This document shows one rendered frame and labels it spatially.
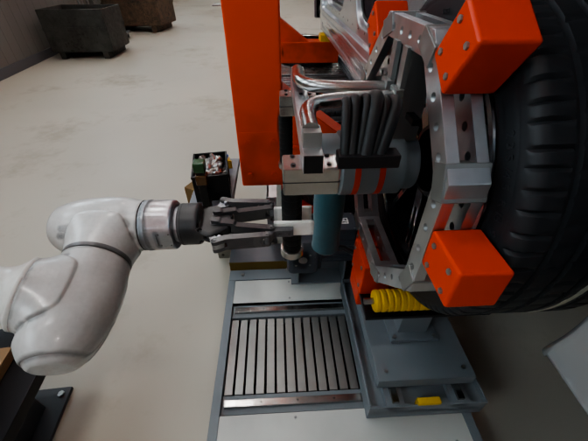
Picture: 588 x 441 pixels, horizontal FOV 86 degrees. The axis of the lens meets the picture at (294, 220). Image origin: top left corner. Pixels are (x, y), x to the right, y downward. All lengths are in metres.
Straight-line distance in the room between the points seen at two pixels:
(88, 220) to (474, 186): 0.57
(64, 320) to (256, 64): 0.84
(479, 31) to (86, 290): 0.58
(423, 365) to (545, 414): 0.51
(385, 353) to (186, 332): 0.80
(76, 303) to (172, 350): 0.96
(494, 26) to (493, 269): 0.29
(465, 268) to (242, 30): 0.86
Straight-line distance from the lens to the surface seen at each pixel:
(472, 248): 0.51
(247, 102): 1.11
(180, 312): 1.53
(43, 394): 1.55
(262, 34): 1.06
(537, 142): 0.49
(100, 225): 0.58
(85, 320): 0.51
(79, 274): 0.53
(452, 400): 1.20
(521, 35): 0.48
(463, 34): 0.48
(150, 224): 0.57
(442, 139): 0.49
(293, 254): 0.60
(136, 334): 1.54
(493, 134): 0.55
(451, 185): 0.48
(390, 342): 1.16
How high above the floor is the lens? 1.19
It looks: 39 degrees down
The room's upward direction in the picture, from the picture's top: straight up
